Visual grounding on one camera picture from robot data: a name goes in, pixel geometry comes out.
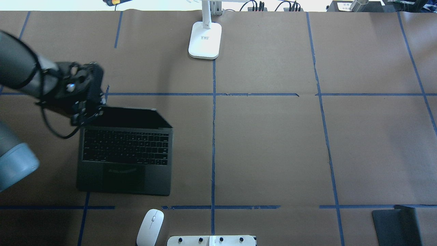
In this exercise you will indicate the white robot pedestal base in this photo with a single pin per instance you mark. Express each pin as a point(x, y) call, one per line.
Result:
point(212, 240)

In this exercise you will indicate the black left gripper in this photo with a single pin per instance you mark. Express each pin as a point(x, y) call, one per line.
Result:
point(58, 98)

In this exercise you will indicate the grey laptop computer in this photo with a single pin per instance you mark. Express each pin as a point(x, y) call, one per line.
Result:
point(126, 150)

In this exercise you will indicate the white computer mouse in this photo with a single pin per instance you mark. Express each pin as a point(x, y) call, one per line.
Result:
point(150, 228)

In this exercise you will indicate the black mouse pad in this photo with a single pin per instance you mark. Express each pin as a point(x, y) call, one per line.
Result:
point(397, 227)

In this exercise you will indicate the white desk lamp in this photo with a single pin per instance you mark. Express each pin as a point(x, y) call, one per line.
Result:
point(206, 35)

